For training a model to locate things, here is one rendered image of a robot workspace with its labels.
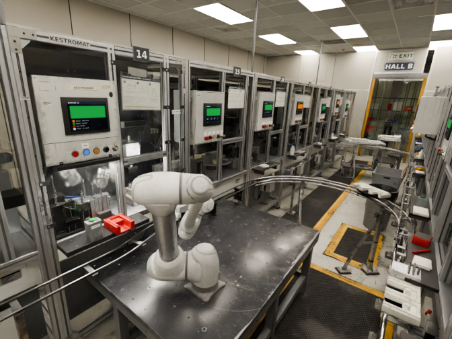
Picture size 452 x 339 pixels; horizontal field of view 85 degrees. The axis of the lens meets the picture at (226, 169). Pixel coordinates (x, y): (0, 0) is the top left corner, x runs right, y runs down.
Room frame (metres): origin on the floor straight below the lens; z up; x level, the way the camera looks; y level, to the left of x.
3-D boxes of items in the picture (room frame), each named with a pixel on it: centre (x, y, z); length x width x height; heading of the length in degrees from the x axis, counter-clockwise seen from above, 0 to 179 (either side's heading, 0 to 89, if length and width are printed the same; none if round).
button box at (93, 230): (1.32, 0.79, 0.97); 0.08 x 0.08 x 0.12; 54
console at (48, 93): (1.48, 0.92, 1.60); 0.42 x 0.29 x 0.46; 144
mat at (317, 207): (5.25, -2.56, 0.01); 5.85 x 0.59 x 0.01; 144
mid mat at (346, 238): (2.81, -1.72, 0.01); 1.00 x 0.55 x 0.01; 144
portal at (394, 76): (7.92, -5.04, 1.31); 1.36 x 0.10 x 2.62; 54
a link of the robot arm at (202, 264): (1.21, 0.10, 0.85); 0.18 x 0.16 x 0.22; 96
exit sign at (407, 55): (7.92, -4.96, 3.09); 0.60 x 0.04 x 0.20; 54
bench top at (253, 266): (1.63, 0.02, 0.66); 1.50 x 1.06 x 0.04; 144
